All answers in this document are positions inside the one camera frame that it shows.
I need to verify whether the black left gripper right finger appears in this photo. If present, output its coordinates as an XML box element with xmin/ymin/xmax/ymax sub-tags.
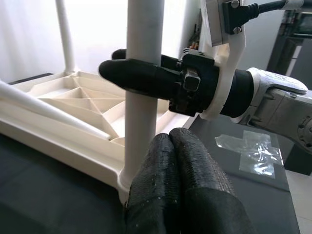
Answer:
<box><xmin>169</xmin><ymin>128</ymin><xmax>258</xmax><ymax>234</ymax></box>

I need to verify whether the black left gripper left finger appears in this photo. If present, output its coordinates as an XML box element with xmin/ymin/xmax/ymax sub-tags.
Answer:
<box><xmin>124</xmin><ymin>133</ymin><xmax>183</xmax><ymax>234</ymax></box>

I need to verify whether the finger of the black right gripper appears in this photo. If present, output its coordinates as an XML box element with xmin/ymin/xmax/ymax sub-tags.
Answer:
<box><xmin>98</xmin><ymin>58</ymin><xmax>182</xmax><ymax>102</ymax></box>
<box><xmin>111</xmin><ymin>48</ymin><xmax>184</xmax><ymax>73</ymax></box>

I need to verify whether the clear tape patch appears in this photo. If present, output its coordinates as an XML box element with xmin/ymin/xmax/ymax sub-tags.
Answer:
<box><xmin>214</xmin><ymin>130</ymin><xmax>283</xmax><ymax>180</ymax></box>

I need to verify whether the white plastic table top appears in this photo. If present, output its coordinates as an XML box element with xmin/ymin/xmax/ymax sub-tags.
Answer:
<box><xmin>0</xmin><ymin>70</ymin><xmax>193</xmax><ymax>203</ymax></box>

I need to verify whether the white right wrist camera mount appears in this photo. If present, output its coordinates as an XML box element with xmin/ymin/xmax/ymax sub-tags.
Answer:
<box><xmin>199</xmin><ymin>0</ymin><xmax>247</xmax><ymax>120</ymax></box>

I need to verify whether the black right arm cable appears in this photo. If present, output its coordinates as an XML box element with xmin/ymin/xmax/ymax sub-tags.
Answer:
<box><xmin>223</xmin><ymin>0</ymin><xmax>305</xmax><ymax>36</ymax></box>

